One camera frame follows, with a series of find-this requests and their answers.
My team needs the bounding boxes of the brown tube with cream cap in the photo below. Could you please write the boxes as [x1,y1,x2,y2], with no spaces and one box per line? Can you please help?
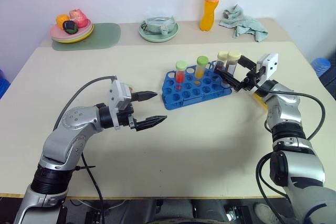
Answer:
[226,50,242,78]

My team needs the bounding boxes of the white shoe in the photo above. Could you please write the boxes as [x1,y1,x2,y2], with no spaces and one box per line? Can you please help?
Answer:
[253,201,280,224]

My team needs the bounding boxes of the crumpled pale green cloth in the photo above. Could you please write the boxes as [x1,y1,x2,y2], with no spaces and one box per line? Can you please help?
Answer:
[218,4,269,43]

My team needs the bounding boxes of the red tube with green cap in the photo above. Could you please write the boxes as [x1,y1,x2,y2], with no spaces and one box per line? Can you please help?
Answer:
[175,60,188,91]

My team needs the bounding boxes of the orange fruit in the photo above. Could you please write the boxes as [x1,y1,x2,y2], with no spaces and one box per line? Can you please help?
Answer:
[55,14,70,30]

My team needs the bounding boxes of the green stacked plate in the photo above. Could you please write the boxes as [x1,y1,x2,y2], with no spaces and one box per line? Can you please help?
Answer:
[51,23,94,42]

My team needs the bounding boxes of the pink plate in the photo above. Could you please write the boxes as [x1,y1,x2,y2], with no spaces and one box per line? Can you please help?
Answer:
[49,19,93,40]

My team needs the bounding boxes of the crumpled pale green wrapper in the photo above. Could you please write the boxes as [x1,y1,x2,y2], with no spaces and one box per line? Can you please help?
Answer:
[141,15,176,36]

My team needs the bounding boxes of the grey left wrist cable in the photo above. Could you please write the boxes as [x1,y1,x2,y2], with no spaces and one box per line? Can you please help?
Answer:
[53,75,118,132]

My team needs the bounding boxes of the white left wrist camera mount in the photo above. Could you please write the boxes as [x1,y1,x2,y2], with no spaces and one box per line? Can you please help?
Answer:
[108,79,133,131]

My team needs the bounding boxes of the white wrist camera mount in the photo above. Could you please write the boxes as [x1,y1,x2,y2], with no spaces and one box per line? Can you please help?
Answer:
[108,79,133,131]
[256,52,279,81]

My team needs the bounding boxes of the blue stacked stools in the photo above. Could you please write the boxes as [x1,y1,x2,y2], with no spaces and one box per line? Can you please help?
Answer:
[310,57,332,78]

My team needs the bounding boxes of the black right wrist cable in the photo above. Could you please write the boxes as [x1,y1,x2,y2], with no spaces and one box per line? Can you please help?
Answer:
[256,85,327,142]

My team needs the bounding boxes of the orange soda plastic bottle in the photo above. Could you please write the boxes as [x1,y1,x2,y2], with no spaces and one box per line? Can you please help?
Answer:
[199,0,224,32]

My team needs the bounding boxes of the blue plastic object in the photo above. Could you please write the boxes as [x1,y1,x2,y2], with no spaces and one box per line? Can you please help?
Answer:
[0,68,12,100]

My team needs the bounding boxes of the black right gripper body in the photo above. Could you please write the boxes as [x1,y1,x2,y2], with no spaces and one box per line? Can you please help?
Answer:
[235,66,266,95]

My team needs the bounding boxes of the pale green plate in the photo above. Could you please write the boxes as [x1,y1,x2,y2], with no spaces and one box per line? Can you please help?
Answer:
[138,20,180,44]

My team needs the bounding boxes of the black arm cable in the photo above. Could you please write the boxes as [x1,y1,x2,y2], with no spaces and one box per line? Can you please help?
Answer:
[75,152,105,224]
[255,152,291,224]

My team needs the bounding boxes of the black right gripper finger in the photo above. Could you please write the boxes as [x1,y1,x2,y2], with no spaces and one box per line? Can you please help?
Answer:
[239,55,257,72]
[214,68,249,93]

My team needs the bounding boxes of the blue test tube rack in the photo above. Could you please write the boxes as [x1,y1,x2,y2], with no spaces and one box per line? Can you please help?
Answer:
[160,60,234,111]

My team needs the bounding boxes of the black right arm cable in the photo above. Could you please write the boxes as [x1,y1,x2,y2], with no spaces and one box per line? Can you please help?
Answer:
[255,152,291,224]

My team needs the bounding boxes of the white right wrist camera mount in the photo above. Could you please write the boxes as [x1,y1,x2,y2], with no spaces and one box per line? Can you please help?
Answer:
[256,52,279,81]

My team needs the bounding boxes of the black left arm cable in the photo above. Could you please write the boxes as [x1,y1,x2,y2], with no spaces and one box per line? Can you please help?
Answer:
[75,152,105,224]

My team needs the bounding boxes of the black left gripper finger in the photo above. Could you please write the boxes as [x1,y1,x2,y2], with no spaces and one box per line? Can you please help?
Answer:
[131,90,159,103]
[135,115,169,132]

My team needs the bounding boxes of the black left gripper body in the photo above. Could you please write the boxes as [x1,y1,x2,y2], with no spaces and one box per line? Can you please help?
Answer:
[117,92,140,131]

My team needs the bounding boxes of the dark red tube, cream cap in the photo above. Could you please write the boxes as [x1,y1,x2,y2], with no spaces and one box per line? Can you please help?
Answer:
[216,50,229,76]

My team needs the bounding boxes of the yellow plate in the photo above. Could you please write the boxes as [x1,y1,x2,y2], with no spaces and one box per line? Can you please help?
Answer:
[51,26,95,45]

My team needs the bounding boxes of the green placemat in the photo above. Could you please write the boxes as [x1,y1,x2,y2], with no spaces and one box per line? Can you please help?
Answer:
[51,22,122,52]

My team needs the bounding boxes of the pink peach in net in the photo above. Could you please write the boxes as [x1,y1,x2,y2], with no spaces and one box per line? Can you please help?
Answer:
[68,8,88,29]

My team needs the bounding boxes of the yellow tube with green cap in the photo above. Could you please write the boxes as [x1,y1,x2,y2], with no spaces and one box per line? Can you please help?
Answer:
[194,55,209,81]

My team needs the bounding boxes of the dark green black fruit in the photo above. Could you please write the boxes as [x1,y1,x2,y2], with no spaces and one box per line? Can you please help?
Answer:
[62,19,79,35]

